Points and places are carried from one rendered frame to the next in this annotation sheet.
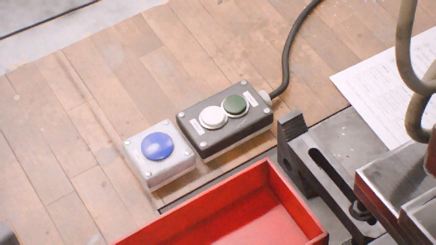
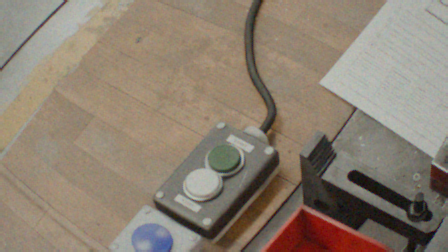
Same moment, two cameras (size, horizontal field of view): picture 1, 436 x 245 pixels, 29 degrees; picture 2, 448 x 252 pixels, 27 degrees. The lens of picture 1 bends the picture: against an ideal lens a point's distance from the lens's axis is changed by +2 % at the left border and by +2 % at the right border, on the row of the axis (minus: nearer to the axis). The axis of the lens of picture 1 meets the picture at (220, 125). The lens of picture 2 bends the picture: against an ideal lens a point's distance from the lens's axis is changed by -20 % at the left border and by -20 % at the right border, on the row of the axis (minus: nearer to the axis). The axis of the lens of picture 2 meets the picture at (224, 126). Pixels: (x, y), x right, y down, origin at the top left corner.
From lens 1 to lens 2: 0.16 m
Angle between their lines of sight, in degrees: 10
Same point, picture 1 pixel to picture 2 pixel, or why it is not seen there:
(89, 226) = not seen: outside the picture
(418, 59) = (392, 36)
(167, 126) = (150, 214)
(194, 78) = (147, 144)
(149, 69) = (90, 152)
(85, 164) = not seen: outside the picture
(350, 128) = (366, 135)
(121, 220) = not seen: outside the picture
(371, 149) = (395, 149)
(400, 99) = (398, 84)
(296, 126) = (323, 154)
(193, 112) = (172, 187)
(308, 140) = (342, 165)
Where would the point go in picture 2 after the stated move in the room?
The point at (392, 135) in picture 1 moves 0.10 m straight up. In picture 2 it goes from (407, 126) to (406, 65)
